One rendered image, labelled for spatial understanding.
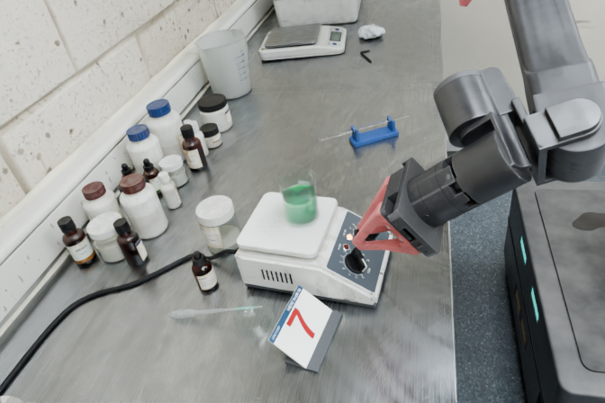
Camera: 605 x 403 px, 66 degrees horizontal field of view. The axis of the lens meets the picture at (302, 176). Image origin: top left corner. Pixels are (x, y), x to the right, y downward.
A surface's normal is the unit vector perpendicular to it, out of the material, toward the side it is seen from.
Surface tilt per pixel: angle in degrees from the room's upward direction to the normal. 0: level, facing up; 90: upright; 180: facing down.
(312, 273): 90
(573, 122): 31
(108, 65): 90
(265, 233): 0
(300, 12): 93
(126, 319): 0
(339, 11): 93
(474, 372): 0
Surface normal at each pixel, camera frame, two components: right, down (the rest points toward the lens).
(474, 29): -0.22, 0.59
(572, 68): -0.34, -0.42
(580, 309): -0.14, -0.80
